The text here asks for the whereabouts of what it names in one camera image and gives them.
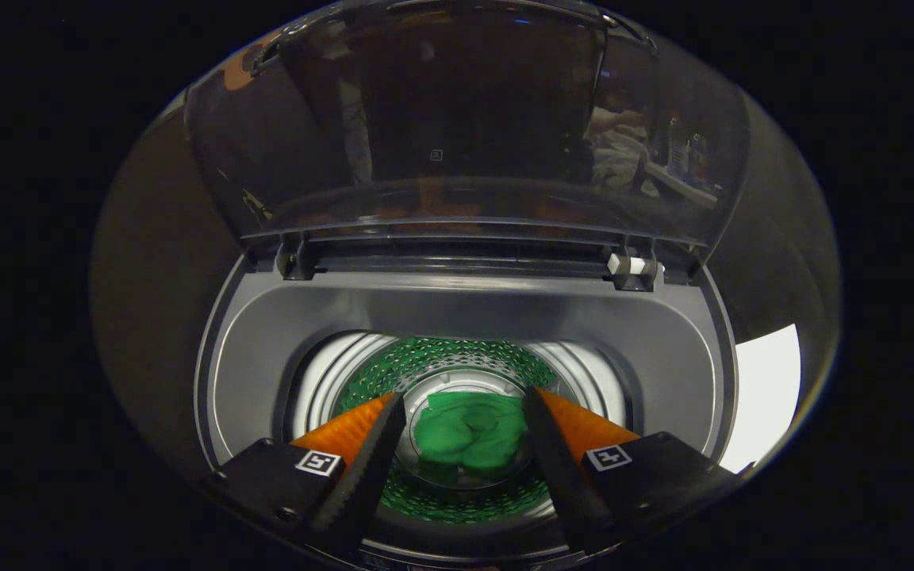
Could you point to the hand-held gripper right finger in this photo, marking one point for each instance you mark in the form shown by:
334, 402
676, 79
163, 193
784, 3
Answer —
560, 476

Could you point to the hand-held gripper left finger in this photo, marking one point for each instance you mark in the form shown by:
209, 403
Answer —
366, 476

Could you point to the green polo shirt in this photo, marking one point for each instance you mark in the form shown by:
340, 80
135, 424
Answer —
469, 436

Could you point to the dark washing machine lid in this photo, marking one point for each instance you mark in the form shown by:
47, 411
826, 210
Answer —
465, 119

